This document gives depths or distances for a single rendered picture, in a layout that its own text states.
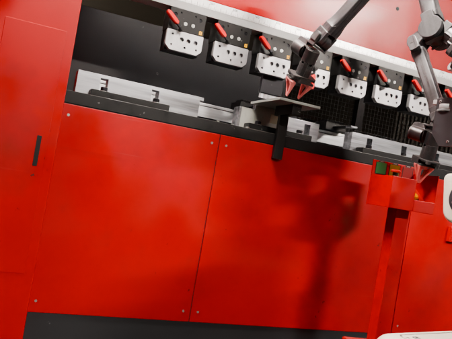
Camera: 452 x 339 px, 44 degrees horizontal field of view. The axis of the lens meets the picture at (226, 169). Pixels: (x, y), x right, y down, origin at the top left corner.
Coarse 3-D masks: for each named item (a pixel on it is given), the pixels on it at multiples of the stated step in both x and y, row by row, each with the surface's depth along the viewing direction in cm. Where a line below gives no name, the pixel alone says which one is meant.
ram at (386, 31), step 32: (160, 0) 215; (224, 0) 225; (256, 0) 230; (288, 0) 236; (320, 0) 241; (384, 0) 254; (416, 0) 261; (448, 0) 268; (256, 32) 234; (288, 32) 236; (352, 32) 248; (384, 32) 255; (384, 64) 256; (448, 64) 270
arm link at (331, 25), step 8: (352, 0) 205; (360, 0) 203; (368, 0) 204; (344, 8) 206; (352, 8) 204; (360, 8) 205; (336, 16) 208; (344, 16) 206; (352, 16) 207; (328, 24) 208; (336, 24) 207; (344, 24) 208; (328, 32) 208; (336, 32) 209; (320, 40) 209; (328, 40) 211; (336, 40) 212; (328, 48) 213
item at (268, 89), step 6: (264, 78) 236; (270, 78) 237; (276, 78) 239; (264, 84) 237; (270, 84) 238; (276, 84) 239; (282, 84) 240; (264, 90) 237; (270, 90) 238; (276, 90) 239; (258, 96) 237; (264, 96) 238; (270, 96) 239; (276, 96) 240
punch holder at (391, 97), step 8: (376, 72) 256; (384, 72) 256; (392, 72) 257; (400, 72) 259; (368, 80) 260; (376, 80) 255; (392, 80) 258; (400, 80) 259; (368, 88) 260; (376, 88) 254; (384, 88) 256; (392, 88) 258; (368, 96) 259; (376, 96) 254; (384, 96) 256; (392, 96) 258; (400, 96) 259; (376, 104) 261; (384, 104) 257; (392, 104) 258
